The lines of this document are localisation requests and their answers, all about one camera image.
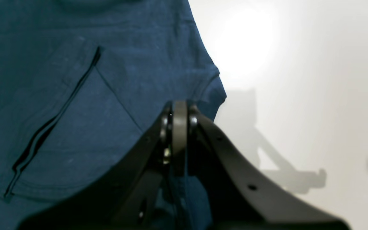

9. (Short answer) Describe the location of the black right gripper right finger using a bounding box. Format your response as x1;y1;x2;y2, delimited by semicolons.
187;104;349;230

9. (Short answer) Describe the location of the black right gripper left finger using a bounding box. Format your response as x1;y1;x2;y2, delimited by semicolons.
19;101;188;230

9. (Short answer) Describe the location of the blue T-shirt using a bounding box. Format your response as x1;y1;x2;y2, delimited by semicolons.
0;0;226;230

